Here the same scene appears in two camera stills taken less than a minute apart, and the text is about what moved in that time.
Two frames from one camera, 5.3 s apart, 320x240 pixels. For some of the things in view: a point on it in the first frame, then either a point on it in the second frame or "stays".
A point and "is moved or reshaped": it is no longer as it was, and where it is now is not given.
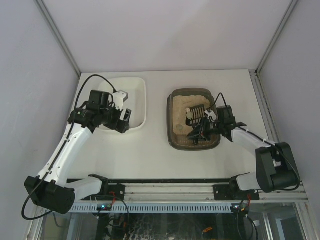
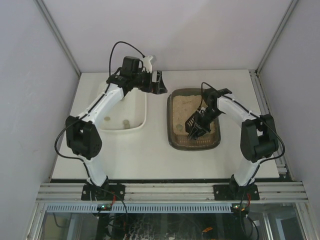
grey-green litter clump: (179, 127) stays
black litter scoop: (198, 113) is moved or reshaped
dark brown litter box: (178, 100) stays
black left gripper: (120, 120) -> (153, 82)
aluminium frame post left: (47, 15) stays
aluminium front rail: (197, 193) stays
